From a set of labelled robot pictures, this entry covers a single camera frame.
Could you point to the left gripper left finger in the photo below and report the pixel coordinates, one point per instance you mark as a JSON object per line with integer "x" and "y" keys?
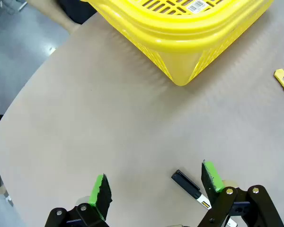
{"x": 101, "y": 196}

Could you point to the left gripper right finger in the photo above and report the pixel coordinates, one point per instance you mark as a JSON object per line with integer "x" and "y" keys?
{"x": 213, "y": 179}

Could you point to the person's right forearm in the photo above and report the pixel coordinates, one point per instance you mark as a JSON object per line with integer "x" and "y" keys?
{"x": 52, "y": 11}

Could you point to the yellow plastic shopping basket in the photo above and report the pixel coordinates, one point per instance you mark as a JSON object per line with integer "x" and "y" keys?
{"x": 180, "y": 35}

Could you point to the person in navy t-shirt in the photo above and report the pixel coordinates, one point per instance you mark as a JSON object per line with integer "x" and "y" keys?
{"x": 80, "y": 10}

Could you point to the white marker with black cap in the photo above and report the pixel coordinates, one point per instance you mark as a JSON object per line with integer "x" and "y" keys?
{"x": 184, "y": 180}

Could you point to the white barcode sticker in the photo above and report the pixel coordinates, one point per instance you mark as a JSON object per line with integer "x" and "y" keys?
{"x": 198, "y": 5}

